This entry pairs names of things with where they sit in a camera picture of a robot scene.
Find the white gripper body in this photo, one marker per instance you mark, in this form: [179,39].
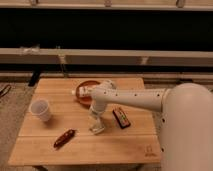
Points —
[96,115]

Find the long grey metal beam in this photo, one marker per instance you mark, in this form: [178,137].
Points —
[105,57]

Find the black rectangular red-topped object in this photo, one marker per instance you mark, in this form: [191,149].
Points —
[121,118]

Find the black bracket under beam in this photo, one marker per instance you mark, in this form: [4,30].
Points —
[35,77]

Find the red brown oblong object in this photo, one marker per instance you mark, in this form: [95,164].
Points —
[64,138]

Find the orange round plate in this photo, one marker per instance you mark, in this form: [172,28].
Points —
[86,101]

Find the wooden table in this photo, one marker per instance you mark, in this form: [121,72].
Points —
[34,145]

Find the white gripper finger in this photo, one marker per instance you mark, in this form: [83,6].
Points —
[99,127]
[92,126]

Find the white tube on plate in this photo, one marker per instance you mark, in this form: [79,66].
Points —
[83,91]

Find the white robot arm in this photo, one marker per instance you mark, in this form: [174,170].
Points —
[186,137]

